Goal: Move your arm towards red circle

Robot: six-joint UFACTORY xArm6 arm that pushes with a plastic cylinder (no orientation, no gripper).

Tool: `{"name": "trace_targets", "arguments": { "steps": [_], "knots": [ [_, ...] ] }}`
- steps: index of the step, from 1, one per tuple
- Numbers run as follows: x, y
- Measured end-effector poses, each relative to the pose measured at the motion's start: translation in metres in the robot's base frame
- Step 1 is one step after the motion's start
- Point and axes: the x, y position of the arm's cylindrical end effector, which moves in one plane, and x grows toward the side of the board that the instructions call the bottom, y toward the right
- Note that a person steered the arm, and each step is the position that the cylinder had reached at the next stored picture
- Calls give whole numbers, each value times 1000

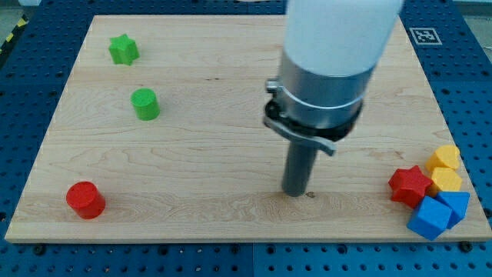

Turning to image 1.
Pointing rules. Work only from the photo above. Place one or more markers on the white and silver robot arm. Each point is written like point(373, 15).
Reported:
point(330, 50)

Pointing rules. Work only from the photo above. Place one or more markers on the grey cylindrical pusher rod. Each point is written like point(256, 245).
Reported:
point(297, 170)

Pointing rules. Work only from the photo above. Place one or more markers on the light wooden board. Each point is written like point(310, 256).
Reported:
point(207, 169)

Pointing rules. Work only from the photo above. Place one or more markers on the green cylinder block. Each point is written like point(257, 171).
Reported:
point(145, 104)

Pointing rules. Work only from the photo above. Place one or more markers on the green star block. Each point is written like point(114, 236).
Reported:
point(123, 50)

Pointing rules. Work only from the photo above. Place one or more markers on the red cylinder block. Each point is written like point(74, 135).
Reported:
point(85, 200)

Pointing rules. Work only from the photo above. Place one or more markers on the red star block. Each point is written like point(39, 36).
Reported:
point(409, 186)

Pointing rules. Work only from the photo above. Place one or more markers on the blue cube block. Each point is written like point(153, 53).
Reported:
point(430, 218)

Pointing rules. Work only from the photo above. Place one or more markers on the yellow hexagon block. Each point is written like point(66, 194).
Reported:
point(444, 180)

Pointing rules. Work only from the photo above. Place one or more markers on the yellow heart block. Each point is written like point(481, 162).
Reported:
point(445, 156)

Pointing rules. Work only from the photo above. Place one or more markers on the white fiducial marker tag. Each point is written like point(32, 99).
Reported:
point(425, 36)

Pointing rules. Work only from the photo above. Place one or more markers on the blue triangle block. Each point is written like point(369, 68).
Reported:
point(458, 204)

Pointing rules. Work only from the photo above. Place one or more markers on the black yellow hazard tape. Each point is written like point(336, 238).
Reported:
point(11, 39)

